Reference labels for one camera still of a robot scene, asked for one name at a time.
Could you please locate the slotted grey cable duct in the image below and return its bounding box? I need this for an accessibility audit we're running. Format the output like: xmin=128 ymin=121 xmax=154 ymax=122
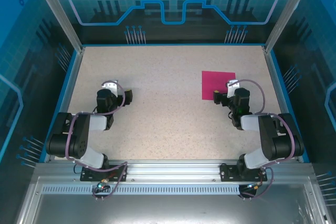
xmin=40 ymin=185 xmax=242 ymax=196

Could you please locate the brass plug with green light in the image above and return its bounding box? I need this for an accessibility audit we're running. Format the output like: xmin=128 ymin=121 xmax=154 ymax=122
xmin=245 ymin=180 xmax=265 ymax=192
xmin=96 ymin=178 xmax=110 ymax=190

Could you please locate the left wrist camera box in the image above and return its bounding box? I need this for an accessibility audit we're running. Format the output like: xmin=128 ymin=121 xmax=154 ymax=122
xmin=101 ymin=79 xmax=119 ymax=96

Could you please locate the pink paper sheet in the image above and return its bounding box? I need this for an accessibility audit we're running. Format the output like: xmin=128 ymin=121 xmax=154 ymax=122
xmin=201 ymin=70 xmax=236 ymax=101

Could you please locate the thin black wire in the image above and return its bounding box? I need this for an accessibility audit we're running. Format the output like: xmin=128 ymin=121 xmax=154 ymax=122
xmin=74 ymin=159 xmax=87 ymax=176

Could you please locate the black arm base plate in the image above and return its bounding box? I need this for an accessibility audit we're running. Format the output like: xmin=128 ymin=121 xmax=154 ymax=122
xmin=219 ymin=163 xmax=268 ymax=182
xmin=80 ymin=164 xmax=129 ymax=182

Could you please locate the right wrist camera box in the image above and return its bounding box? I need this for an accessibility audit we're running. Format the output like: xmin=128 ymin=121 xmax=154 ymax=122
xmin=226 ymin=79 xmax=241 ymax=98

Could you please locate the aluminium frame post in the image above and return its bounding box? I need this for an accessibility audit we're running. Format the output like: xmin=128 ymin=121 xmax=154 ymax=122
xmin=29 ymin=0 xmax=86 ymax=53
xmin=262 ymin=0 xmax=318 ymax=53

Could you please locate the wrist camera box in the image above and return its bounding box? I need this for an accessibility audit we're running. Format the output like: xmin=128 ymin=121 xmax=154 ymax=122
xmin=101 ymin=79 xmax=119 ymax=96
xmin=226 ymin=79 xmax=241 ymax=98

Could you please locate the blue-edged aluminium side rail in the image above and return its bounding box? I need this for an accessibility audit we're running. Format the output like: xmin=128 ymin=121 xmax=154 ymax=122
xmin=38 ymin=46 xmax=86 ymax=164
xmin=262 ymin=46 xmax=311 ymax=164

